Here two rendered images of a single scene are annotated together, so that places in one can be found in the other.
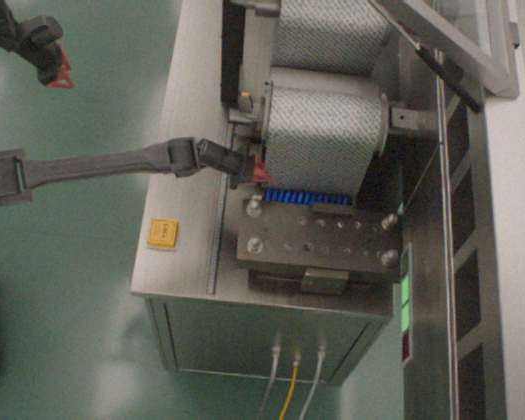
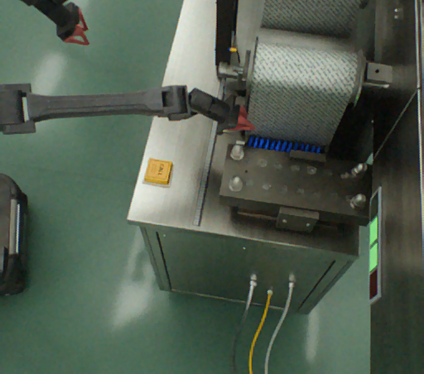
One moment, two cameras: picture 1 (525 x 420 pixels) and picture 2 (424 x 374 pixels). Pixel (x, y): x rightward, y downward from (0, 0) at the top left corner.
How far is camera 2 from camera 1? 0.30 m
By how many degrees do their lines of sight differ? 5
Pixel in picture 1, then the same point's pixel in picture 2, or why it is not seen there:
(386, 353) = (348, 289)
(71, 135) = not seen: hidden behind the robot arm
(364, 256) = (334, 199)
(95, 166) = (94, 104)
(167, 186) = (166, 132)
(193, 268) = (183, 203)
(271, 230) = (251, 172)
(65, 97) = (97, 69)
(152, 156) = (147, 99)
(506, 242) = not seen: outside the picture
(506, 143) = not seen: outside the picture
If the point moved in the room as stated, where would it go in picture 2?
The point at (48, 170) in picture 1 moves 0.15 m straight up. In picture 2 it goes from (50, 104) to (29, 60)
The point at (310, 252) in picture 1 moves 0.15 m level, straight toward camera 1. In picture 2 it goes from (285, 193) to (266, 242)
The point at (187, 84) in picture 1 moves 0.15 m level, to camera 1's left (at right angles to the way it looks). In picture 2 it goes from (188, 50) to (146, 42)
